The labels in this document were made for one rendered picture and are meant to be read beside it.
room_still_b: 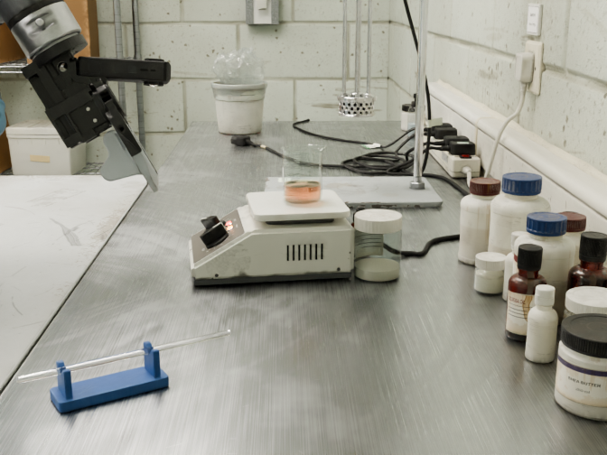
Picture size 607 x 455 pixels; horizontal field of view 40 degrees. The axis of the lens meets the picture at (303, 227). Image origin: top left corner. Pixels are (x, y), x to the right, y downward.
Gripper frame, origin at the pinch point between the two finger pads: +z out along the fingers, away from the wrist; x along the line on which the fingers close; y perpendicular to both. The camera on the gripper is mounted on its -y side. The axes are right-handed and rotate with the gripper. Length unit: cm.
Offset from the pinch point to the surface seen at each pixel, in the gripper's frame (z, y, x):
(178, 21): -43, -32, -237
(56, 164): -17, 37, -221
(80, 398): 11.8, 13.9, 36.8
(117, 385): 13.0, 11.0, 35.0
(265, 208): 9.6, -9.8, 6.3
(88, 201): -1.2, 13.1, -37.4
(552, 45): 14, -64, -18
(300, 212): 11.9, -13.1, 9.1
